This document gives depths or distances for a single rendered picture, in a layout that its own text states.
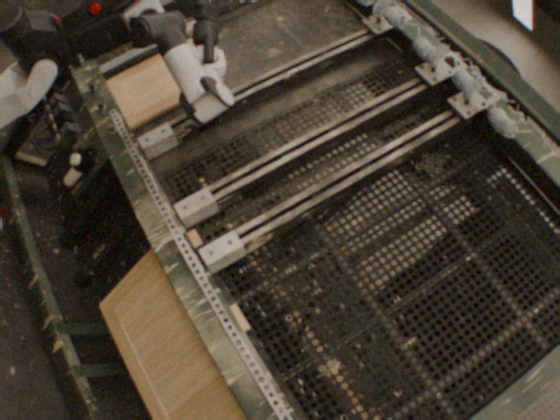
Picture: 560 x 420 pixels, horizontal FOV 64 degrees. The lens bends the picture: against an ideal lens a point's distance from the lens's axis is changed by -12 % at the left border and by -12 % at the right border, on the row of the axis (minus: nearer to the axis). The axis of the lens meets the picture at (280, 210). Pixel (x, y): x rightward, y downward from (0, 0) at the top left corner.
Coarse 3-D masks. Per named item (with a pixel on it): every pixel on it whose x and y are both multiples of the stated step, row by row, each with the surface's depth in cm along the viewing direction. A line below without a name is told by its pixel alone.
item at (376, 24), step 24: (384, 0) 178; (384, 24) 189; (336, 48) 190; (360, 48) 192; (288, 72) 183; (312, 72) 188; (240, 96) 179; (264, 96) 185; (216, 120) 181; (144, 144) 172; (168, 144) 176
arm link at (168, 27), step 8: (152, 16) 135; (160, 16) 137; (168, 16) 138; (176, 16) 140; (160, 24) 135; (168, 24) 137; (176, 24) 139; (160, 32) 136; (168, 32) 137; (176, 32) 138; (160, 40) 137; (168, 40) 137; (176, 40) 137; (184, 40) 139; (160, 48) 139; (168, 48) 137
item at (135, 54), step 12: (252, 0) 212; (264, 0) 214; (228, 12) 209; (240, 12) 212; (192, 24) 207; (144, 48) 201; (156, 48) 203; (120, 60) 199; (132, 60) 201; (108, 72) 198
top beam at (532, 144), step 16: (352, 0) 207; (368, 16) 203; (400, 32) 189; (416, 32) 187; (400, 48) 195; (448, 80) 177; (480, 112) 170; (512, 112) 165; (528, 128) 161; (512, 144) 162; (528, 144) 158; (544, 144) 158; (512, 160) 166; (528, 160) 158; (544, 160) 154; (528, 176) 162; (544, 176) 154; (544, 192) 158
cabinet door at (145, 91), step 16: (144, 64) 200; (160, 64) 199; (112, 80) 197; (128, 80) 196; (144, 80) 195; (160, 80) 194; (128, 96) 191; (144, 96) 191; (160, 96) 190; (176, 96) 189; (128, 112) 187; (144, 112) 186; (160, 112) 186
